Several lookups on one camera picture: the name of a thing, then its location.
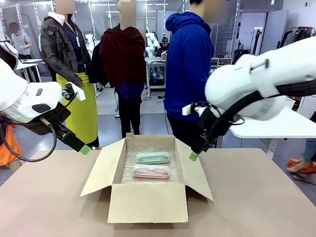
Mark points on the green glasses case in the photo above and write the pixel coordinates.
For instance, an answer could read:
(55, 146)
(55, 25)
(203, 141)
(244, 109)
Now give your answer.
(152, 158)

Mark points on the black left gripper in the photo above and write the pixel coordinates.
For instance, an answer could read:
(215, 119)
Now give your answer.
(67, 138)

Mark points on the black tripod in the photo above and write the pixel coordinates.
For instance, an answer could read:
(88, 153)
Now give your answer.
(258, 39)

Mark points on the person in grey hoodie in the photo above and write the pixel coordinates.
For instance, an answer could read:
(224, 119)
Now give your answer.
(21, 40)

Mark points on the mannequin in camouflage jacket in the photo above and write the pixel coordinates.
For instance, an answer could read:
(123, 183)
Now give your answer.
(56, 49)

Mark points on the mannequin in dark red garment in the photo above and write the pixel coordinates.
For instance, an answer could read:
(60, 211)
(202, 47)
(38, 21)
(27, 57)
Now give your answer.
(123, 56)

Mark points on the open cardboard box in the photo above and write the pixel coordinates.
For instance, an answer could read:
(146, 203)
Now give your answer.
(148, 202)

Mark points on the orange fabric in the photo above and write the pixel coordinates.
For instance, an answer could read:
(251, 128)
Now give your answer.
(10, 148)

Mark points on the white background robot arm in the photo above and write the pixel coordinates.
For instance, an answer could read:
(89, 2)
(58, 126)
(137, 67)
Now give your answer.
(151, 43)
(89, 40)

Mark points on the orange floor object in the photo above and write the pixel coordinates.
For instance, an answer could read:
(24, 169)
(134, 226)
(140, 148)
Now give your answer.
(302, 166)

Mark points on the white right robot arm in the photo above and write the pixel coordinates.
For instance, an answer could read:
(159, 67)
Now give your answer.
(234, 81)

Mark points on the yellow-green skirt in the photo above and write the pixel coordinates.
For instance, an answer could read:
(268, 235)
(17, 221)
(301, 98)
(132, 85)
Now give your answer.
(84, 113)

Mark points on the person in blue hoodie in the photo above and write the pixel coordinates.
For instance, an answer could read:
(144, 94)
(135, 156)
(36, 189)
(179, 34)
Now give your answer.
(187, 61)

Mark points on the clear bubble wrap sheet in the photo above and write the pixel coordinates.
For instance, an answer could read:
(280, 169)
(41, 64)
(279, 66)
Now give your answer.
(128, 170)

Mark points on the leg in blue jeans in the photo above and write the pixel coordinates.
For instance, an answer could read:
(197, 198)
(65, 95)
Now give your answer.
(309, 150)

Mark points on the white background desk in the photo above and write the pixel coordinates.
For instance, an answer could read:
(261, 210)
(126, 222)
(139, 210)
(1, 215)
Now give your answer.
(27, 63)

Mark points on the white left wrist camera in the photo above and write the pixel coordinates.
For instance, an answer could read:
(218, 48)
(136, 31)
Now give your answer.
(79, 95)

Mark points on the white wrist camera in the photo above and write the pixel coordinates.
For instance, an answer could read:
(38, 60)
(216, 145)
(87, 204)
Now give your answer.
(190, 109)
(79, 95)

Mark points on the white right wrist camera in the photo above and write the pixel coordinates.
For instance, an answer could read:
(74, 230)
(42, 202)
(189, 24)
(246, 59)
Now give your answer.
(190, 109)

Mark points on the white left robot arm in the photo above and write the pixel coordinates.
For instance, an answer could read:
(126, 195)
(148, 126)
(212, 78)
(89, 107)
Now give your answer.
(14, 93)

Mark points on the wooden shoe rack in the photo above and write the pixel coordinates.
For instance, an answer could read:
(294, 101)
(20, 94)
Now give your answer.
(222, 63)

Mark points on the pink glasses case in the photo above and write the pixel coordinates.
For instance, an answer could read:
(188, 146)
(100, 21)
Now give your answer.
(151, 171)

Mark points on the white plastic basket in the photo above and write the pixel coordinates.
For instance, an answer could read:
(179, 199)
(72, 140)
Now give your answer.
(292, 103)

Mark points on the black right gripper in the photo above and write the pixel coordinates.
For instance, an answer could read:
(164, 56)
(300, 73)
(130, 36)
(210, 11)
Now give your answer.
(203, 144)

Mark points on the background equipment table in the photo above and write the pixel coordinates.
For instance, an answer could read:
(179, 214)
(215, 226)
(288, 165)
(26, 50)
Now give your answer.
(155, 74)

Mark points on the clothes rack with coats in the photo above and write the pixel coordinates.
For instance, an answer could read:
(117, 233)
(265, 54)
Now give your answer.
(301, 33)

